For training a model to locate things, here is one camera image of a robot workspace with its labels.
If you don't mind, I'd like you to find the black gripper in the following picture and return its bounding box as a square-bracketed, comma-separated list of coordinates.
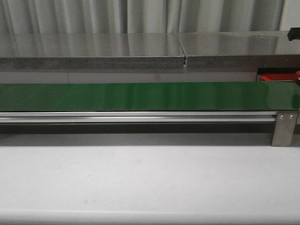
[287, 27, 300, 41]

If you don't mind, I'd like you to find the red mushroom push button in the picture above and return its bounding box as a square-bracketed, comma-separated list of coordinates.
[296, 71, 300, 85]

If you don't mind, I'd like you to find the red plastic tray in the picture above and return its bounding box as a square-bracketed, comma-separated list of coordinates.
[259, 73, 298, 82]

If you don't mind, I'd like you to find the green conveyor belt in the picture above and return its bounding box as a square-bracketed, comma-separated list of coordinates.
[0, 82, 300, 112]

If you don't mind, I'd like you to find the right steel counter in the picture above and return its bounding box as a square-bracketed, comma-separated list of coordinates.
[178, 31, 300, 69]

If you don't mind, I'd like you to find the steel counter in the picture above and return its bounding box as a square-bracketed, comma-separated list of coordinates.
[0, 33, 185, 70]
[178, 31, 300, 69]

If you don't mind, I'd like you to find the left steel counter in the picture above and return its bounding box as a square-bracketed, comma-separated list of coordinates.
[0, 33, 185, 70]

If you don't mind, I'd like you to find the grey curtain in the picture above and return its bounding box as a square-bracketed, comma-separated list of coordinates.
[0, 0, 284, 34]

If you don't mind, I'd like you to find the steel conveyor support bracket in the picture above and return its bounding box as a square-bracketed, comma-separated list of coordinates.
[271, 111, 298, 147]

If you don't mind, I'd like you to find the aluminium conveyor side rail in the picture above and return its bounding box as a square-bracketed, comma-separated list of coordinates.
[0, 111, 277, 123]

